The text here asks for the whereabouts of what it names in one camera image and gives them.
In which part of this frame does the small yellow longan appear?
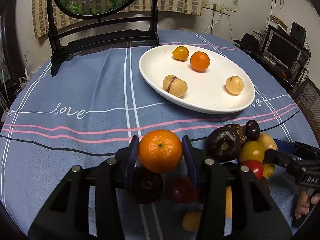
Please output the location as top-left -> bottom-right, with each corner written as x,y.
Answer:
182,210 -> 202,232
263,162 -> 276,179

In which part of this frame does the beige fruit pair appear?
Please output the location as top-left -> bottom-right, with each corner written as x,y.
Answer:
257,133 -> 278,151

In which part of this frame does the red cherry tomato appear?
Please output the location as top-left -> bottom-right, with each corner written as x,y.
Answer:
171,176 -> 199,204
242,160 -> 264,180

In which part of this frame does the olive yellow tomato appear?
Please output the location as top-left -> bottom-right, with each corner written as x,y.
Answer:
239,141 -> 265,163

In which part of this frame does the small dark plum back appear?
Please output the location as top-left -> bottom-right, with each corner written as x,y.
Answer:
244,120 -> 260,141

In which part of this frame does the orange mandarin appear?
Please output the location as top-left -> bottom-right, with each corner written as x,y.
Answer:
138,129 -> 183,173
190,51 -> 210,72

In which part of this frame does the cream fruit brown stripe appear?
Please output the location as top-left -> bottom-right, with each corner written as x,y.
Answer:
163,75 -> 188,98

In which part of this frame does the yellow orange tomato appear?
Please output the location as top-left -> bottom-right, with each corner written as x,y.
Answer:
172,46 -> 189,61

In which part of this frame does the large cream round fruit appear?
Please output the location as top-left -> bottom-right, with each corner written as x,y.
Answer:
226,186 -> 233,219

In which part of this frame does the small yellow longan front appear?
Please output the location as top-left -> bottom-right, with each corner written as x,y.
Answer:
182,210 -> 202,232

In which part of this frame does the brown mangosteen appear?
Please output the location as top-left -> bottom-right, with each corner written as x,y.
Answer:
125,166 -> 163,204

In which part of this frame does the person right hand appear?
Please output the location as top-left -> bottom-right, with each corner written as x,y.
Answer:
295,187 -> 319,219

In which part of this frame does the dark mangosteen back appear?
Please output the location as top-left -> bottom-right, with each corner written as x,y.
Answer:
204,124 -> 247,163

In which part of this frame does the computer monitor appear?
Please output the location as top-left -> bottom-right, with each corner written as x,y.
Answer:
265,32 -> 302,68

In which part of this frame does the white oval plate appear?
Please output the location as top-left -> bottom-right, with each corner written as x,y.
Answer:
139,44 -> 255,114

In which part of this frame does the blue striped tablecloth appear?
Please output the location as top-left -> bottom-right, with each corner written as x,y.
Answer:
1,30 -> 318,233

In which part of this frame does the black hat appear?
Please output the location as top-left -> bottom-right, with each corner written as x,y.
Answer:
233,33 -> 260,50

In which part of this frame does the black speaker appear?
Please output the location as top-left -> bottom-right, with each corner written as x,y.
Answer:
290,22 -> 306,44

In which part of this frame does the round goldfish screen black stand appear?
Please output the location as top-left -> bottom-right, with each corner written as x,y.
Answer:
47,0 -> 159,76

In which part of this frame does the white power cable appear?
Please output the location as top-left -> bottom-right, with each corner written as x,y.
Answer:
202,7 -> 226,34

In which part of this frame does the wall power strip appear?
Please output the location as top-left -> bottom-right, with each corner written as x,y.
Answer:
202,0 -> 231,16

